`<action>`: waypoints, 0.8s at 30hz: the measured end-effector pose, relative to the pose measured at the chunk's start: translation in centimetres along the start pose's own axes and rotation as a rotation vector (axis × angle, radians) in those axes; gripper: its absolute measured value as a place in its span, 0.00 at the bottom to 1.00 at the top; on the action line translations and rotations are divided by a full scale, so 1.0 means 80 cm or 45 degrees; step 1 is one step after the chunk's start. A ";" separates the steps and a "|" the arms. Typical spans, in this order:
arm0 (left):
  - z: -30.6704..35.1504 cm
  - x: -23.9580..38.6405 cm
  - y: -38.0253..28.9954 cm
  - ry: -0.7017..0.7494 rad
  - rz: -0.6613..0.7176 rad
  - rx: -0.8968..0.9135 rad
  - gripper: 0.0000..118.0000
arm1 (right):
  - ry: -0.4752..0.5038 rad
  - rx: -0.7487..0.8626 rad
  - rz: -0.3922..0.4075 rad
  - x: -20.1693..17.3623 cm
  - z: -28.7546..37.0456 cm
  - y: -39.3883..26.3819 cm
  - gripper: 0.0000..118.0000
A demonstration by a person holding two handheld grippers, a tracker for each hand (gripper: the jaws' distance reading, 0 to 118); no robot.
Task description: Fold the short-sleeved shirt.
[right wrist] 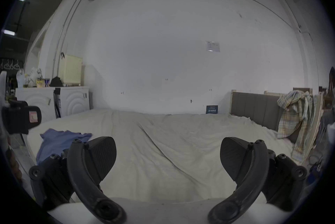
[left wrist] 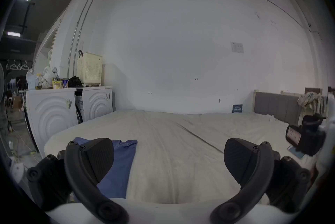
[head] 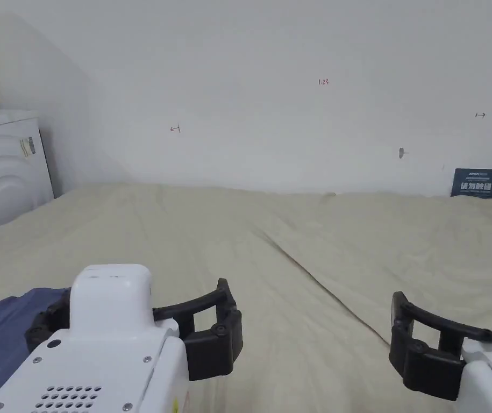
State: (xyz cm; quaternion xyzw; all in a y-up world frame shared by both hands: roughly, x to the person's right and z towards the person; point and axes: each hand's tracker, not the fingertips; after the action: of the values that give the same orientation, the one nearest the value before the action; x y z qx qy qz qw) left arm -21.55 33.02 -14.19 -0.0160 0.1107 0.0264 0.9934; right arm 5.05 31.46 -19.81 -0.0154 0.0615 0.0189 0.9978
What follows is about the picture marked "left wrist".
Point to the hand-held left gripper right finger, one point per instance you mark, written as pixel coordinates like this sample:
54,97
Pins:
257,175

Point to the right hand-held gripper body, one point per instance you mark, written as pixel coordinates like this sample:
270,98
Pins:
328,155

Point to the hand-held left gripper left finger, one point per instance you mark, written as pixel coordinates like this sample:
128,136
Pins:
78,175

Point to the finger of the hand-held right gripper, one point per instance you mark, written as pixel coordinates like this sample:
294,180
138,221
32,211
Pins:
305,139

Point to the blue card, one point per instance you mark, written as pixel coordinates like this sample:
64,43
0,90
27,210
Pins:
295,152
237,108

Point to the crumpled pale cloth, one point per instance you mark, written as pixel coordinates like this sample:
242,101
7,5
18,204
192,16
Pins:
312,101

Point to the blue shirt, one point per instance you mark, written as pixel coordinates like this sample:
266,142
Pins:
117,173

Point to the grey padded headboard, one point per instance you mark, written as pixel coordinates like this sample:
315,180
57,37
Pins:
274,106

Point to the large white washing machine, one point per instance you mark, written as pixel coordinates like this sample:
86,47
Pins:
49,115

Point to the small white washing machine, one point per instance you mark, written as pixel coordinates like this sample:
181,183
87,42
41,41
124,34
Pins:
96,105

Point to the bed with beige sheet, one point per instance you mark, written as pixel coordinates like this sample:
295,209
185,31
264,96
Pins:
170,152

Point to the white paper notice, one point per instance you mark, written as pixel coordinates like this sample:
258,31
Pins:
237,47

